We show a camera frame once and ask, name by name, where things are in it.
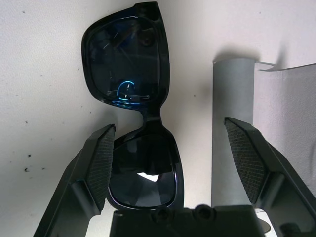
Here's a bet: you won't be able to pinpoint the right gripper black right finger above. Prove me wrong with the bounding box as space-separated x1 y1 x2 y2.
223 117 316 237

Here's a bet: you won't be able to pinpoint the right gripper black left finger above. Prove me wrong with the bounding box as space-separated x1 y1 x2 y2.
33 123 117 237

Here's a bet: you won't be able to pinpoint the grey glasses case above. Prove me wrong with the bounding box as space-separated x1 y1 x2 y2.
211 57 316 230

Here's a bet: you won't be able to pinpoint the black sunglasses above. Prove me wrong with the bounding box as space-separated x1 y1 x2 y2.
80 1 185 210

